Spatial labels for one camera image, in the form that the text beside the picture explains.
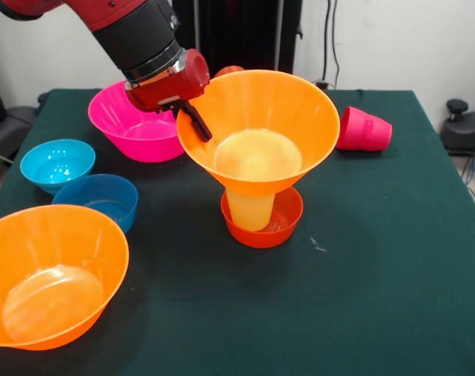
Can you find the dark green tablecloth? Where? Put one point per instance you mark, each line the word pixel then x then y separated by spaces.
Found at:
pixel 237 344

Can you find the red cup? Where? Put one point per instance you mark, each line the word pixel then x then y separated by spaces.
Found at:
pixel 363 131

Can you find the large pink bowl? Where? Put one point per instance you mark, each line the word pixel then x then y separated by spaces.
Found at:
pixel 127 133

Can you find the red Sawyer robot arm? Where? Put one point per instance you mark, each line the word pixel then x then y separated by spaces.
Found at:
pixel 131 35

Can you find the black stand base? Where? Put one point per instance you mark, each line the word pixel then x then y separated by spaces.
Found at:
pixel 10 129
pixel 463 129

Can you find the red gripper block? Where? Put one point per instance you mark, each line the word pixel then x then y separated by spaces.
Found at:
pixel 171 88

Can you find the light blue bowl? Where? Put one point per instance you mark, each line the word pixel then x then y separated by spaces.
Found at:
pixel 57 164

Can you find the yellow cup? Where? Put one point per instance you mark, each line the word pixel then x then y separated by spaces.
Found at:
pixel 249 213

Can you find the large orange bowl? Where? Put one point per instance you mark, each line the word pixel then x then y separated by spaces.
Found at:
pixel 57 274
pixel 269 105

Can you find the dark blue bowl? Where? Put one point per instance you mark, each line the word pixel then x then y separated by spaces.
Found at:
pixel 116 196

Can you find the orange cup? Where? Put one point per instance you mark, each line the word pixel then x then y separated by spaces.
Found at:
pixel 227 70

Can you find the small red bowl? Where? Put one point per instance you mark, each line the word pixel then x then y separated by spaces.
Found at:
pixel 284 231

